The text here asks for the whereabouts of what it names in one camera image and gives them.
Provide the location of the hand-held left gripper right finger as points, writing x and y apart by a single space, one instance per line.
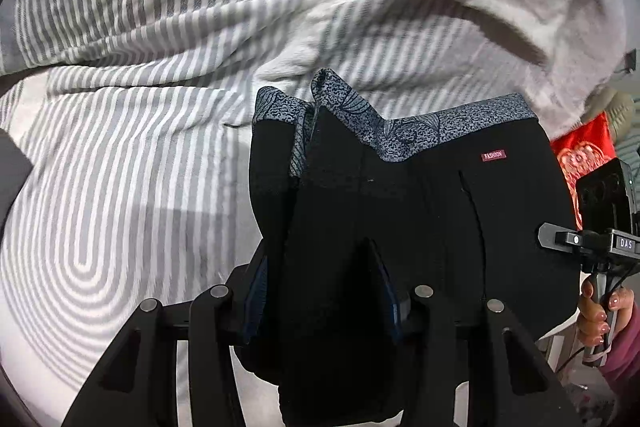
389 294

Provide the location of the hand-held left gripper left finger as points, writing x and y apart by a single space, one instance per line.
256 292

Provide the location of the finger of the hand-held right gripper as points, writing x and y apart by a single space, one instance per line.
555 237

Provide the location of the black pants patterned grey waistband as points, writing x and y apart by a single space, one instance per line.
400 187

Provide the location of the person's right forearm maroon sleeve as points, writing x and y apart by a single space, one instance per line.
625 347

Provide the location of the person's right hand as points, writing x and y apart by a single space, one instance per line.
592 317

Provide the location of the red patterned cloth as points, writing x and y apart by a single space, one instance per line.
580 162

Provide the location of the beige padded cloth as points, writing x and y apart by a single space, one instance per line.
612 112

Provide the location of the concentric striped bed sheet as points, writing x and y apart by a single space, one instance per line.
125 207

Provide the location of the dark grey object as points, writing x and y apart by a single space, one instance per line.
12 177

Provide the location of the white furniture frame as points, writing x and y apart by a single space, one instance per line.
552 344

